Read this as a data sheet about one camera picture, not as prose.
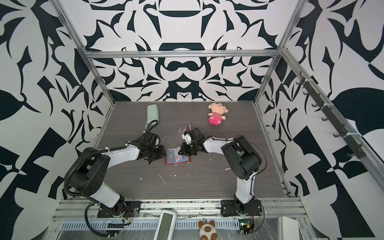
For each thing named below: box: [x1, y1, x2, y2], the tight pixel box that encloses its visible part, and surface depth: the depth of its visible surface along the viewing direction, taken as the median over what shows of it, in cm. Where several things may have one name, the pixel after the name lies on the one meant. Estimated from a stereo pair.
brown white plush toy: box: [198, 220, 218, 240], surface depth 68 cm
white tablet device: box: [153, 210, 177, 240], surface depth 68 cm
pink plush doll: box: [208, 102, 229, 126], surface depth 109 cm
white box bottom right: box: [277, 216, 300, 240], surface depth 68 cm
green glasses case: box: [145, 104, 159, 129], surface depth 111 cm
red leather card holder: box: [164, 146, 192, 165], surface depth 92 cm
